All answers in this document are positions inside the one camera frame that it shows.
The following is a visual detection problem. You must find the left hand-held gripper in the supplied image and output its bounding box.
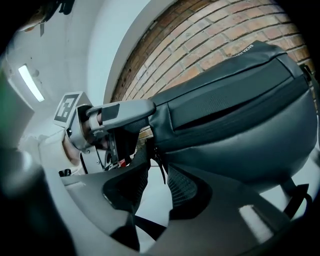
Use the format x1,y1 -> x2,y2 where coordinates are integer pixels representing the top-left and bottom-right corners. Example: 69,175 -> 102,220
53,91 -> 157,174

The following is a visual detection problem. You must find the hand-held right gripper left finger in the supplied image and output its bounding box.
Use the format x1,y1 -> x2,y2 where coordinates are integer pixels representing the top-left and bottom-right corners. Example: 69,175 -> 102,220
59,159 -> 151,251

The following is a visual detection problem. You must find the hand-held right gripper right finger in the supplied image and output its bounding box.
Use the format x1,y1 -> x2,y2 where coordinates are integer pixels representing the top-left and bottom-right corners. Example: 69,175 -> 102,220
154,163 -> 299,256

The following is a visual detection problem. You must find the black backpack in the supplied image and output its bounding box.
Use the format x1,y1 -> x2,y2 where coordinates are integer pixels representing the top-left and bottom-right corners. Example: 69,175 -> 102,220
136,39 -> 320,221

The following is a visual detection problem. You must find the person's left forearm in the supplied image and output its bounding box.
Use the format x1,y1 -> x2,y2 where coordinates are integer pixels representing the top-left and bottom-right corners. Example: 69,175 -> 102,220
23,131 -> 85,168

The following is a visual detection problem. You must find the white table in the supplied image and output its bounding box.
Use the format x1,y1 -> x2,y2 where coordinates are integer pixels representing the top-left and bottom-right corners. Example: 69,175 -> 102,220
137,174 -> 311,242

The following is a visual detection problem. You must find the ceiling light bar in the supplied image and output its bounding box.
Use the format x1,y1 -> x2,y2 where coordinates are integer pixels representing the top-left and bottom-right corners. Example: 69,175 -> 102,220
17,63 -> 46,103

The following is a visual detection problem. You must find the person's head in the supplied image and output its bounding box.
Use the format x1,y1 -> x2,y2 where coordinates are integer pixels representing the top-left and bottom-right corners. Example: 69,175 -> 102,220
23,0 -> 76,33

